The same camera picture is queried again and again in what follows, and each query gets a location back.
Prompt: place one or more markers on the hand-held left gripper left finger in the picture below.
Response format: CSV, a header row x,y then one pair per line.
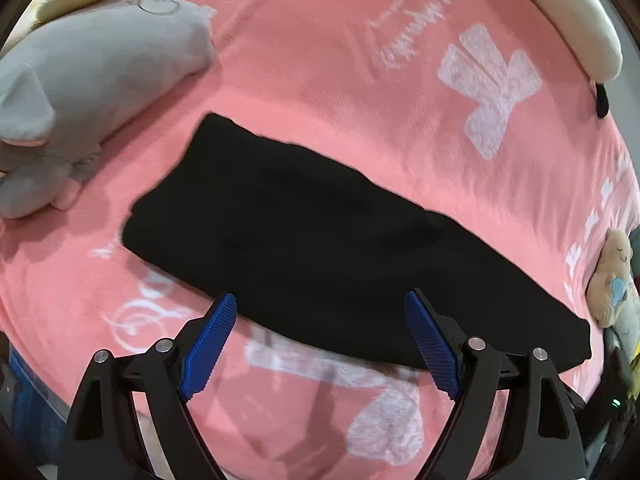
x,y
210,345

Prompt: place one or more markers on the black pants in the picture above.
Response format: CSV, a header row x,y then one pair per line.
x,y
300,220

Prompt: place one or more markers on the grey plush elephant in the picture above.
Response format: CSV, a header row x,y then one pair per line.
x,y
100,70

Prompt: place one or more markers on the pink printed blanket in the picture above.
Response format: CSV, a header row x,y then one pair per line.
x,y
325,60

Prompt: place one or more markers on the blue denim cloth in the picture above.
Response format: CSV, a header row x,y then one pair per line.
x,y
35,410

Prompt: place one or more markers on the small beige plush toy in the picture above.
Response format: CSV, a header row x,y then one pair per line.
x,y
612,260

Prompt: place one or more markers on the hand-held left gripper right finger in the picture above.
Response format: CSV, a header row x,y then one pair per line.
x,y
432,345

